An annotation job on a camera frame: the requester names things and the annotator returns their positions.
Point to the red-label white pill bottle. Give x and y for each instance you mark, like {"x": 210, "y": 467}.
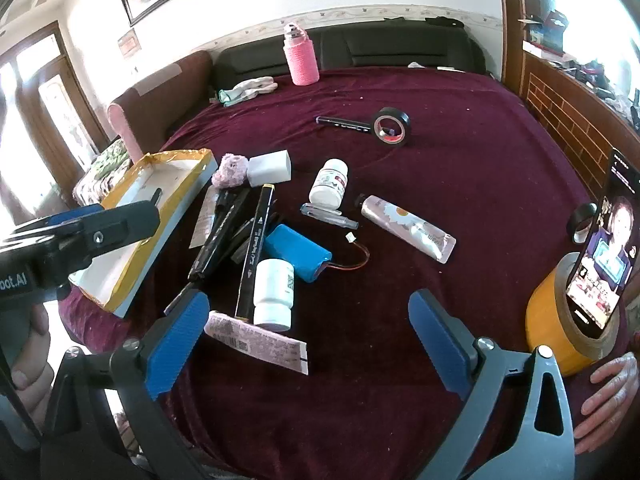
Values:
{"x": 327, "y": 185}

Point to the short black pen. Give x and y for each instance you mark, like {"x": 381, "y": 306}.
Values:
{"x": 156, "y": 195}

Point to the purple-tipped black marker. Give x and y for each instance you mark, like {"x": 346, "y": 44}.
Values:
{"x": 345, "y": 122}

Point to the pink knit-sleeve bottle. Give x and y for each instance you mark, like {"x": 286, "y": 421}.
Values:
{"x": 302, "y": 62}

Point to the black leather sofa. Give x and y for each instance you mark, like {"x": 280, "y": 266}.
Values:
{"x": 400, "y": 47}

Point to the daisy print cream tube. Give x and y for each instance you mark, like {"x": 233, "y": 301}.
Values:
{"x": 405, "y": 225}

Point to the wooden window frame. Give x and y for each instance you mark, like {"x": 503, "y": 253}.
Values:
{"x": 512, "y": 20}

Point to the red wall sticker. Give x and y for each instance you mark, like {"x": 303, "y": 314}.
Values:
{"x": 129, "y": 42}

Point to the black tape roll red core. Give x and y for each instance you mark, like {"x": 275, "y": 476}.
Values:
{"x": 401, "y": 120}

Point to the plain white bottle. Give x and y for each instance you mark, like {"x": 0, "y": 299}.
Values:
{"x": 272, "y": 295}

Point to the pink pillow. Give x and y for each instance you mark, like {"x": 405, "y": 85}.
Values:
{"x": 122, "y": 130}

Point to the brick-pattern wooden panel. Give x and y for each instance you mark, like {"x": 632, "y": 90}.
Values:
{"x": 560, "y": 105}

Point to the small black tape roll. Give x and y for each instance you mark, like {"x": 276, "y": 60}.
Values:
{"x": 574, "y": 217}

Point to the clear blue pen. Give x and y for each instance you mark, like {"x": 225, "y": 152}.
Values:
{"x": 325, "y": 213}

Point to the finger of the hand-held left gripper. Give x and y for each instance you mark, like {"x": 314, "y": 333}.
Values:
{"x": 125, "y": 225}
{"x": 75, "y": 214}

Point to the black smartphone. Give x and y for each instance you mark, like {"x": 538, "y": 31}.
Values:
{"x": 605, "y": 240}

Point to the yellow tape roll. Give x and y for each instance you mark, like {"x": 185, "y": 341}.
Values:
{"x": 550, "y": 320}

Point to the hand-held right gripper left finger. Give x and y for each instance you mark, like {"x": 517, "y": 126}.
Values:
{"x": 177, "y": 345}

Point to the pink plush ball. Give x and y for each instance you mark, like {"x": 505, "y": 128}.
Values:
{"x": 230, "y": 170}

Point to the pile of assorted clutter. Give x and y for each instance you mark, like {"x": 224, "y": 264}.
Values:
{"x": 575, "y": 55}

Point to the brown armchair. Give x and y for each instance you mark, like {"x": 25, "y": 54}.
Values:
{"x": 170, "y": 90}

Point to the white rectangular block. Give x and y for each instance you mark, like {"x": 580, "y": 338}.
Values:
{"x": 270, "y": 167}

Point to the person's left hand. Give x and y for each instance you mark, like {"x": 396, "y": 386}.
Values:
{"x": 27, "y": 365}

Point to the wooden glazed door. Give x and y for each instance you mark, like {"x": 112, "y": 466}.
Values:
{"x": 60, "y": 40}

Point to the white work gloves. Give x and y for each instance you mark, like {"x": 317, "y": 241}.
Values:
{"x": 250, "y": 87}

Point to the blue battery pack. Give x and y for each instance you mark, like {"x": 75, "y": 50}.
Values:
{"x": 295, "y": 250}

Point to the white barcode tube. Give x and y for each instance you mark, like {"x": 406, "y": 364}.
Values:
{"x": 260, "y": 342}

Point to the black marker pen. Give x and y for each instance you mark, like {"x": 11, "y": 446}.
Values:
{"x": 217, "y": 237}

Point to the yellow-taped cardboard box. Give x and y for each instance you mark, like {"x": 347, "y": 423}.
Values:
{"x": 170, "y": 170}

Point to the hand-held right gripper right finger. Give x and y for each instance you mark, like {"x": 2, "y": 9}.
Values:
{"x": 440, "y": 342}

